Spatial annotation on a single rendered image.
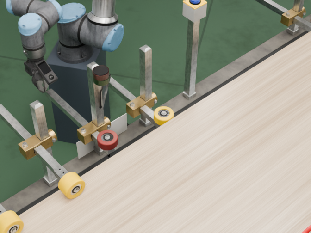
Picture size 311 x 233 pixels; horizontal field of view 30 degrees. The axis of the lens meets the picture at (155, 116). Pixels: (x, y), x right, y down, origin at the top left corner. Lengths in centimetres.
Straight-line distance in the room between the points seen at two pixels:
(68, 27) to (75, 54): 17
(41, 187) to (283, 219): 95
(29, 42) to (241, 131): 90
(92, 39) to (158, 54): 121
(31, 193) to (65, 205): 33
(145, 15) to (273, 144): 232
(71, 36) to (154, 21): 146
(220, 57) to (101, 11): 141
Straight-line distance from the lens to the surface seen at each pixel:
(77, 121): 237
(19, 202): 235
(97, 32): 283
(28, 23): 234
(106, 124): 234
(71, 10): 294
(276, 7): 307
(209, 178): 212
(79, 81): 306
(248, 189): 210
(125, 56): 399
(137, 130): 253
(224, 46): 410
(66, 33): 294
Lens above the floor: 256
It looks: 46 degrees down
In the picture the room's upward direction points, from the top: straight up
